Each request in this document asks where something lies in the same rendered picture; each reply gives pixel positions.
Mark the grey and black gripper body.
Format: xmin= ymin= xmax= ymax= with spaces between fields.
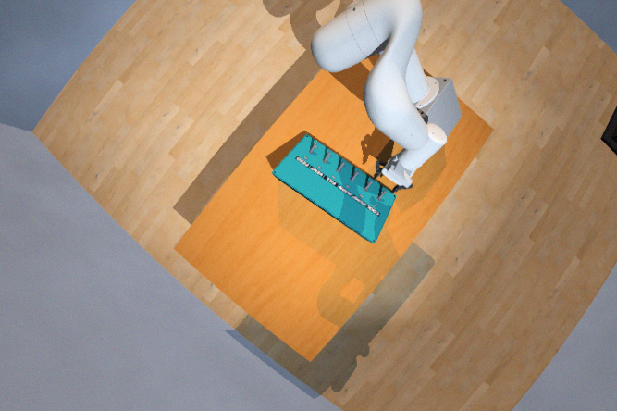
xmin=381 ymin=153 xmax=415 ymax=186

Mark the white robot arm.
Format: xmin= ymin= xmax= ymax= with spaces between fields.
xmin=311 ymin=0 xmax=447 ymax=188

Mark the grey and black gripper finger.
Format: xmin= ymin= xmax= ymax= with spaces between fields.
xmin=373 ymin=160 xmax=388 ymax=181
xmin=391 ymin=184 xmax=413 ymax=193

